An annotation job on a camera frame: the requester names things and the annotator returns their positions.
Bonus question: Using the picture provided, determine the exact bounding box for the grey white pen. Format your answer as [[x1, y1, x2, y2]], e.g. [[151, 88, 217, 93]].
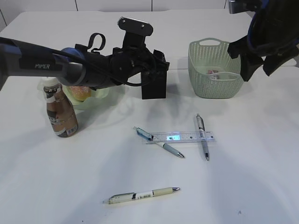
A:
[[196, 114, 210, 161]]

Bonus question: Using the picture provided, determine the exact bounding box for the sesame bread roll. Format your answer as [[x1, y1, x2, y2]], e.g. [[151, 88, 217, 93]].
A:
[[68, 86, 92, 101]]

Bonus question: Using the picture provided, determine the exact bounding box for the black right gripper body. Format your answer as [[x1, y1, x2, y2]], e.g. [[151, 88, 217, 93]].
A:
[[228, 32, 299, 58]]

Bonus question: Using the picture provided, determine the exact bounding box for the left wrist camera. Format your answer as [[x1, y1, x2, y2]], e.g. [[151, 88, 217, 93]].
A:
[[117, 17, 154, 36]]

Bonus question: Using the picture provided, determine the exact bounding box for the brown drink bottle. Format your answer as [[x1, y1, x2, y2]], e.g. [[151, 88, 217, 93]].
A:
[[42, 77, 78, 138]]

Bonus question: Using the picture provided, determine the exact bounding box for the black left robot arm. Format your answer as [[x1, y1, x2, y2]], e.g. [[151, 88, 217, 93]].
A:
[[0, 33, 170, 90]]

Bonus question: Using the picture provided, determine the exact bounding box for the cream white pen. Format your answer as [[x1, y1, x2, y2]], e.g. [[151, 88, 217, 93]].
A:
[[103, 187, 181, 204]]

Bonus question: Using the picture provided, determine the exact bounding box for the teal white pen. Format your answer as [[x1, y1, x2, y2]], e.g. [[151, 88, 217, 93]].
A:
[[133, 126, 185, 158]]

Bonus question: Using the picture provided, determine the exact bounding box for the green ruffled glass plate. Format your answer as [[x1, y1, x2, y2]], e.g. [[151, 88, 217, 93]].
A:
[[37, 81, 110, 111]]

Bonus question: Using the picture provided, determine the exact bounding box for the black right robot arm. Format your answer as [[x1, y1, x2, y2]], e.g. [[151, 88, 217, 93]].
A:
[[228, 0, 299, 82]]

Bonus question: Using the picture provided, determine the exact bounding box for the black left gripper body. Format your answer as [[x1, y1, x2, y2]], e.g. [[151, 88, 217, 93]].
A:
[[109, 32, 170, 86]]

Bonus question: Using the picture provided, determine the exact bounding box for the clear plastic ruler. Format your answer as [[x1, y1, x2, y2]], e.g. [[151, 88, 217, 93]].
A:
[[142, 131, 216, 144]]

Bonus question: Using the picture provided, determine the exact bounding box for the black pen holder box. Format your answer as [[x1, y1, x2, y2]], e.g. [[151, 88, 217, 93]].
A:
[[141, 71, 167, 99]]

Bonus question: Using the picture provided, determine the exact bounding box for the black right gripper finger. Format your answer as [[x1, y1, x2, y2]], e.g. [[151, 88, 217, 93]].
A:
[[263, 48, 298, 76], [240, 53, 264, 82]]

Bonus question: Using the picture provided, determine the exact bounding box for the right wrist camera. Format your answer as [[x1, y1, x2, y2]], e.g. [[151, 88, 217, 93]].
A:
[[228, 0, 262, 14]]

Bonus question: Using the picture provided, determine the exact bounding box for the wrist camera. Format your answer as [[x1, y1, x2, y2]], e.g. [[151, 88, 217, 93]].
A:
[[117, 17, 154, 36], [228, 0, 262, 14]]

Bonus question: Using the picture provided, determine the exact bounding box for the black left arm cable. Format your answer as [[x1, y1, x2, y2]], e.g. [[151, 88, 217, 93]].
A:
[[53, 33, 157, 87]]

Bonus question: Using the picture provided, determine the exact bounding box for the green woven plastic basket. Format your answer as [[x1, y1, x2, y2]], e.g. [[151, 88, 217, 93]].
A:
[[188, 38, 244, 99]]

